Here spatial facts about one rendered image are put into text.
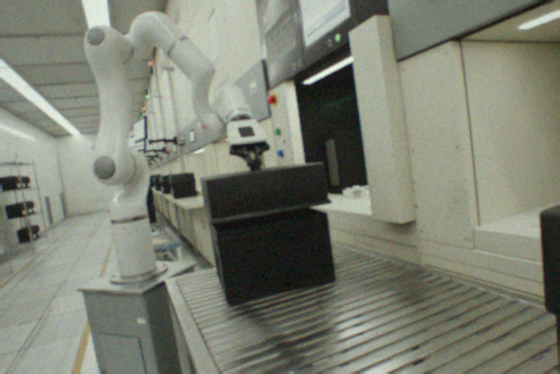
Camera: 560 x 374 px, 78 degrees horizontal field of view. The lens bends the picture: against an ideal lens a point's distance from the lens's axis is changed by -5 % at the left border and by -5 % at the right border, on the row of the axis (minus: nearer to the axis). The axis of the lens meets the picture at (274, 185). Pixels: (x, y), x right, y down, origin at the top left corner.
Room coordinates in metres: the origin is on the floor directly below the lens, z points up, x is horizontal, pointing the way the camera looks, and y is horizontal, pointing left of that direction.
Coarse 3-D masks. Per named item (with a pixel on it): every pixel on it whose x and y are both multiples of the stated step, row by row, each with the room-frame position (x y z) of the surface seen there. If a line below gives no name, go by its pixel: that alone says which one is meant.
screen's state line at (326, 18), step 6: (342, 0) 1.10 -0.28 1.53; (336, 6) 1.13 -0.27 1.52; (342, 6) 1.10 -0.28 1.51; (330, 12) 1.17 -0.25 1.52; (336, 12) 1.14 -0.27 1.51; (324, 18) 1.20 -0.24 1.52; (330, 18) 1.17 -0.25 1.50; (312, 24) 1.28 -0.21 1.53; (318, 24) 1.24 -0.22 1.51; (324, 24) 1.21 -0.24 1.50; (306, 30) 1.32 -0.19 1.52; (312, 30) 1.28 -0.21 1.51; (306, 36) 1.33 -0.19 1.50
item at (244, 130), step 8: (232, 120) 1.06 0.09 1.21; (240, 120) 1.06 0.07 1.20; (248, 120) 1.06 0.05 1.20; (232, 128) 1.03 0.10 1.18; (240, 128) 1.03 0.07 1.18; (248, 128) 1.03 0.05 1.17; (256, 128) 1.04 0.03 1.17; (232, 136) 1.00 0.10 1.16; (240, 136) 1.00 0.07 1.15; (248, 136) 1.01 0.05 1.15; (256, 136) 1.01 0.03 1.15; (264, 136) 1.01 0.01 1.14; (232, 144) 0.99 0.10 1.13; (248, 144) 1.01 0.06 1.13; (248, 152) 1.02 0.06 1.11
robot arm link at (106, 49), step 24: (96, 48) 1.07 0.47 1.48; (120, 48) 1.12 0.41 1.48; (96, 72) 1.11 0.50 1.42; (120, 72) 1.12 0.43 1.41; (120, 96) 1.13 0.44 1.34; (120, 120) 1.13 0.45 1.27; (96, 144) 1.10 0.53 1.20; (120, 144) 1.10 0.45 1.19; (96, 168) 1.07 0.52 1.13; (120, 168) 1.08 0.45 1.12
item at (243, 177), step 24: (264, 168) 1.00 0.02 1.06; (288, 168) 0.84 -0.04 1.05; (312, 168) 0.86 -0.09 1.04; (216, 192) 0.80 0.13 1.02; (240, 192) 0.81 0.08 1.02; (264, 192) 0.83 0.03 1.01; (288, 192) 0.84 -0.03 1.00; (312, 192) 0.85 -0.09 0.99; (216, 216) 0.80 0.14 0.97; (240, 216) 0.81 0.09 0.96
